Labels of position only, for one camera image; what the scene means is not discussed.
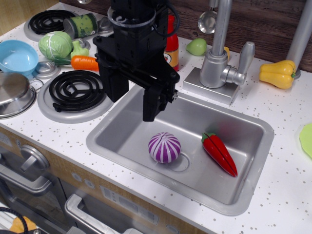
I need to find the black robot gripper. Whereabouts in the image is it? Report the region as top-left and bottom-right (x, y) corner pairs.
(93, 5), (179, 122)

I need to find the red ketchup bottle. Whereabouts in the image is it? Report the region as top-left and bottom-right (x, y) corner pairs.
(164, 15), (179, 71)

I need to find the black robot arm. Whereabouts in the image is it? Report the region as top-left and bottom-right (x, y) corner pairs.
(93, 0), (180, 122)

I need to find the silver sink basin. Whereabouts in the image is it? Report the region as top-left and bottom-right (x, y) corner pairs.
(86, 86), (274, 215)

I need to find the front black stove burner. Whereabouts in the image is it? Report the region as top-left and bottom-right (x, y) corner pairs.
(38, 70), (113, 124)

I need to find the purple striped toy onion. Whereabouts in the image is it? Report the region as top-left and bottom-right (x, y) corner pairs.
(148, 132), (181, 164)

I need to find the orange toy carrot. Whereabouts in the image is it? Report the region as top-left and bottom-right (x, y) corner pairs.
(71, 56), (99, 72)

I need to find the green toy pear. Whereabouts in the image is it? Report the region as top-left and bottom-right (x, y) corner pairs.
(186, 38), (207, 56)

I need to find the silver toy faucet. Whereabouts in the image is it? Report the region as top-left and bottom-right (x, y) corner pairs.
(183, 0), (255, 105)

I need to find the green toy can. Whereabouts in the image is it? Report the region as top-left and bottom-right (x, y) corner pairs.
(63, 13), (98, 39)

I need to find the red toy chili pepper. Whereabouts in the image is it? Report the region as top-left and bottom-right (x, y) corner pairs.
(201, 133), (238, 177)

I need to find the green toy cabbage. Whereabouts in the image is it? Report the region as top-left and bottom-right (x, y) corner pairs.
(38, 31), (90, 61)

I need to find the silver stove knob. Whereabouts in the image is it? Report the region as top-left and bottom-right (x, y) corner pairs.
(33, 61), (61, 79)

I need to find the hanging silver ladle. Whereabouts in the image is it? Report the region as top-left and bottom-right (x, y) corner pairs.
(198, 0), (219, 34)

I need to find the back left stove burner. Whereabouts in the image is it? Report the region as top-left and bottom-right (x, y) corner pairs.
(23, 10), (77, 42)

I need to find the silver metal pot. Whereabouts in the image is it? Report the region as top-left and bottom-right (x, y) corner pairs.
(0, 73), (37, 119)

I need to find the silver oven knob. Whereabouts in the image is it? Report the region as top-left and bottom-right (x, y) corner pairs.
(20, 145), (50, 172)

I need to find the light blue bowl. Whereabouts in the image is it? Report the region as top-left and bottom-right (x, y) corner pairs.
(0, 40), (39, 79)

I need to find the yellow toy bell pepper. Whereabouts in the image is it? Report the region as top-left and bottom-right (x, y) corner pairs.
(259, 60), (296, 89)

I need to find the light green plate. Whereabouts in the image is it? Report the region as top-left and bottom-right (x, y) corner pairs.
(299, 123), (312, 157)

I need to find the silver dishwasher handle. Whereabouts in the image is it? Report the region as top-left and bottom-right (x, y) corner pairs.
(65, 194), (117, 234)

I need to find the silver oven door handle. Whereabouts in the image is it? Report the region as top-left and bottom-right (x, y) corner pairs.
(0, 165), (53, 196)

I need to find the grey vertical post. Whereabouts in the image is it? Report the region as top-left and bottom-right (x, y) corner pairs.
(286, 0), (312, 68)

